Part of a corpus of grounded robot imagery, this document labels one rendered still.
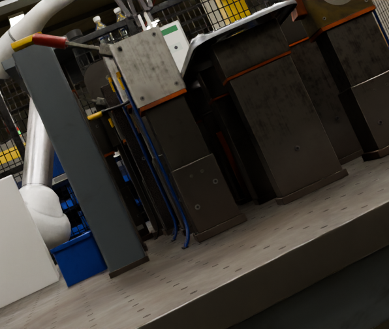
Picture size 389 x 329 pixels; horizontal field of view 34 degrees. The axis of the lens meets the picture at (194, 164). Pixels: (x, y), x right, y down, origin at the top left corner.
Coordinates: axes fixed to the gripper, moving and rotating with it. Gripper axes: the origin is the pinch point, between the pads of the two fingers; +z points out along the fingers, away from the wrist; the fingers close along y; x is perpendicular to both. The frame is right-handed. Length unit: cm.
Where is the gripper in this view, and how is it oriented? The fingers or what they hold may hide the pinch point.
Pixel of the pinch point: (146, 24)
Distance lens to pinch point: 206.1
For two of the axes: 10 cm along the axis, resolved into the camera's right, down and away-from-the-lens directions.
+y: -9.0, 4.3, -1.2
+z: 4.4, 9.0, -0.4
